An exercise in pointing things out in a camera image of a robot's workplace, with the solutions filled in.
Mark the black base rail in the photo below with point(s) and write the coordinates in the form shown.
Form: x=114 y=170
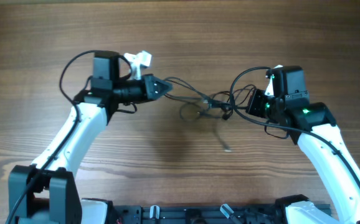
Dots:
x=251 y=214

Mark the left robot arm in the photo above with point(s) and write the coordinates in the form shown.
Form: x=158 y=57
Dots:
x=45 y=191

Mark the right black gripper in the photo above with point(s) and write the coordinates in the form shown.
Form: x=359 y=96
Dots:
x=254 y=107

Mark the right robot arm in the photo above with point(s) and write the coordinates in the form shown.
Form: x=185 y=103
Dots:
x=285 y=104

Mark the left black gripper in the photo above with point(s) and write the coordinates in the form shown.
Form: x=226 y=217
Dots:
x=149 y=81

